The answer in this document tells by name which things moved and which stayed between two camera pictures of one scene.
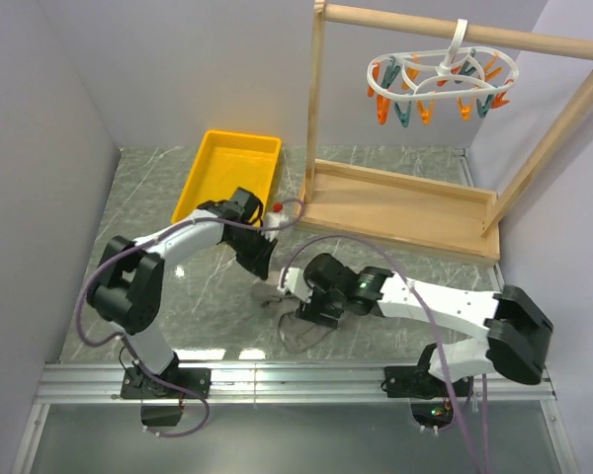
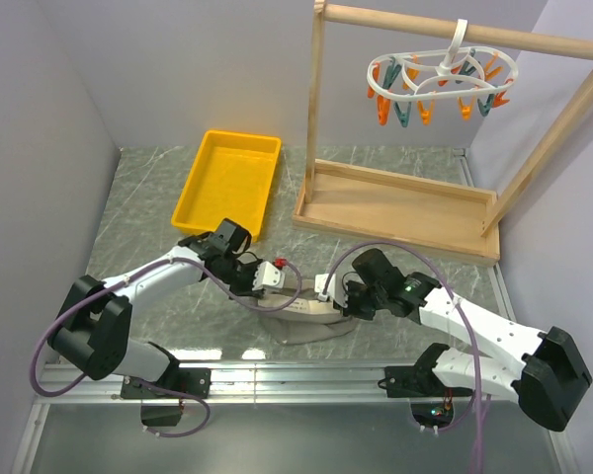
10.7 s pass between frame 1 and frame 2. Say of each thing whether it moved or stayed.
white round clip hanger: stayed
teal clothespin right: stayed
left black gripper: moved
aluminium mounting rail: stayed
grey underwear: moved
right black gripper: moved
